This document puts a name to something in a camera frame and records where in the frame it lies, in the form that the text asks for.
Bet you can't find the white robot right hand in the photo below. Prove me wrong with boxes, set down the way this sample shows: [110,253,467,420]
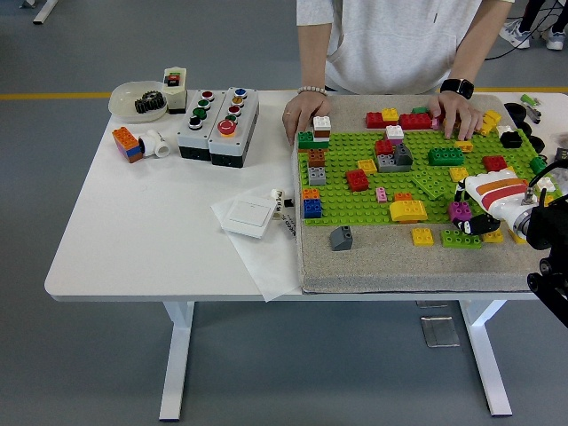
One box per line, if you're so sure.
[451,173,533,236]

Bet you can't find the person's right hand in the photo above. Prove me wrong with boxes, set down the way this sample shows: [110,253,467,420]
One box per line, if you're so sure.
[281,91,333,146]

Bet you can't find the person's left hand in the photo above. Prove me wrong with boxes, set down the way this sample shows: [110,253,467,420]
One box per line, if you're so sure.
[426,91,485,141]

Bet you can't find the magenta toy brick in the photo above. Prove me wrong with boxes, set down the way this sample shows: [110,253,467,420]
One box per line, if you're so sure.
[446,201,472,223]

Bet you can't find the yellow curved toy brick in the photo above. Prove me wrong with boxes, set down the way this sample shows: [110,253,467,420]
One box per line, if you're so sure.
[389,199,429,224]

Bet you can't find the green studded baseplate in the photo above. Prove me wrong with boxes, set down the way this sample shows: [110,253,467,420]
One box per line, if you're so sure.
[296,129,567,227]

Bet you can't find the dark green toy brick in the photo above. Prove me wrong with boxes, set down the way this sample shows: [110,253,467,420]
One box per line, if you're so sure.
[296,130,331,152]

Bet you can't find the yellow stepped toy brick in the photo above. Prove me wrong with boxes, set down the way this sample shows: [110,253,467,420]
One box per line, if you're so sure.
[477,109,503,137]

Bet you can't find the long red toy brick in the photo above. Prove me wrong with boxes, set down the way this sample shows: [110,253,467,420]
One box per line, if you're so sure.
[398,113,433,131]

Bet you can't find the long dark green brick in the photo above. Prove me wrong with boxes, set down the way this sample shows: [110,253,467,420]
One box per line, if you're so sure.
[427,146,466,167]

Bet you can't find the long lime green brick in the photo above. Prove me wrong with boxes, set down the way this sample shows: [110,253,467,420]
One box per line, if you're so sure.
[440,228,483,249]

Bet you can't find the black toy brick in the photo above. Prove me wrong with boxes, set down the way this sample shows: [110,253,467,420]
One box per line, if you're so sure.
[499,128,523,149]

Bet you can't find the lime green toy plate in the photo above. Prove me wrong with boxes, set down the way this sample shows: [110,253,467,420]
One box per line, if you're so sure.
[411,170,458,201]

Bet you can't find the dark grey sloped brick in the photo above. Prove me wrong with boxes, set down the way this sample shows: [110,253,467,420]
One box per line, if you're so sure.
[328,225,356,253]
[393,142,414,167]

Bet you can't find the long grey toy brick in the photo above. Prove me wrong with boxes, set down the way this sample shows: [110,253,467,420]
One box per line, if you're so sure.
[376,153,412,174]

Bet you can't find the blue toy brick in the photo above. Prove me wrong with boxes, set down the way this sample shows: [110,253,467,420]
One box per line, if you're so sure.
[302,198,324,220]

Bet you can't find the multicolour toy brick stack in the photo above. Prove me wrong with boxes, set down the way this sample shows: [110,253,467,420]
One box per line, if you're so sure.
[111,126,145,165]

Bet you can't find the black smartwatch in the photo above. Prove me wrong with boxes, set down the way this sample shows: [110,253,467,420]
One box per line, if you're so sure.
[438,77,475,100]

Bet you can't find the grey emergency stop control box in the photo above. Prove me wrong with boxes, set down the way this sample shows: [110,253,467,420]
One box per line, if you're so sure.
[207,86,260,170]

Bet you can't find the white labelled connector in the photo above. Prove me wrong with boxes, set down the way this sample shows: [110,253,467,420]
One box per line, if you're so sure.
[270,187,286,222]

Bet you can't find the person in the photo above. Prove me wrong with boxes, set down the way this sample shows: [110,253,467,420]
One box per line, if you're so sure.
[296,0,516,96]
[499,0,568,51]

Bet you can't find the grey three-button control box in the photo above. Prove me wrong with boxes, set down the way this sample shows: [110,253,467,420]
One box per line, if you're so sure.
[176,89,222,162]

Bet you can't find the grey-brown mat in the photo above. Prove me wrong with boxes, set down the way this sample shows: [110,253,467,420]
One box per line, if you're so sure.
[289,92,568,295]

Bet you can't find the white table leg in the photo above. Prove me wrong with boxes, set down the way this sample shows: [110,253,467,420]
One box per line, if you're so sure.
[158,300,197,422]
[458,299,514,418]

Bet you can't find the metal floor plate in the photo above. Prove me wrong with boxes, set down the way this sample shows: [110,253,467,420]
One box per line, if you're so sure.
[419,315,462,349]

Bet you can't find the white pipe tee fitting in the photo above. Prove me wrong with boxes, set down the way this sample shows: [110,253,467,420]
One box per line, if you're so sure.
[137,129,172,159]

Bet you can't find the black metal gear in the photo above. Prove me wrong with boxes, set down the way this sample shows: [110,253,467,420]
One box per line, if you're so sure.
[134,91,168,115]

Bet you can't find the white paper sheet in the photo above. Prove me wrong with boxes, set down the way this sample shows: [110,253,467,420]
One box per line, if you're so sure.
[209,185,304,304]

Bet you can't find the white plastic bowl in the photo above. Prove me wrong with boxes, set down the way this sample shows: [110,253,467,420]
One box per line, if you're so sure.
[108,80,169,124]

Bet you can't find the white furniture foot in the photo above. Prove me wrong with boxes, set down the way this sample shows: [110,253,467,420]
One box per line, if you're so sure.
[32,0,59,26]

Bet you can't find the black floor cable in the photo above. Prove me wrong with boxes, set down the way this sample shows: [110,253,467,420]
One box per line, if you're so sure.
[483,42,525,61]

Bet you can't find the white wall switch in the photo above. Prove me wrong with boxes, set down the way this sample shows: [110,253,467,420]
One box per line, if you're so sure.
[220,198,277,241]

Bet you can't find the cream switch box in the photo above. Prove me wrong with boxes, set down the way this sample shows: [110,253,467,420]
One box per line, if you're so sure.
[162,66,188,115]

